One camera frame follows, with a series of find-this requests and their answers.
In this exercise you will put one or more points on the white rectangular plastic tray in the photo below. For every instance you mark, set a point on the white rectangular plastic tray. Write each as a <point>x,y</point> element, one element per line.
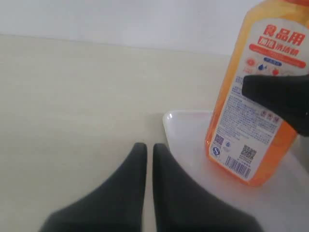
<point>279,205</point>

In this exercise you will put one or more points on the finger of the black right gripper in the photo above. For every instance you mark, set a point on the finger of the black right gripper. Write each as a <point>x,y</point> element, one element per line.
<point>286,96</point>

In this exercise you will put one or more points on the orange pump soap bottle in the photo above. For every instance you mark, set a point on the orange pump soap bottle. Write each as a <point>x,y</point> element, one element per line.
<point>244,138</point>

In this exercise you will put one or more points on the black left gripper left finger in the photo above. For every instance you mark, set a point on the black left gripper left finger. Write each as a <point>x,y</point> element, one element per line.
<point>115,206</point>

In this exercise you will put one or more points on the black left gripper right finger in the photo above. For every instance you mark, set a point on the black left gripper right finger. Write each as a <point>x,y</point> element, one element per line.
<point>182,205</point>

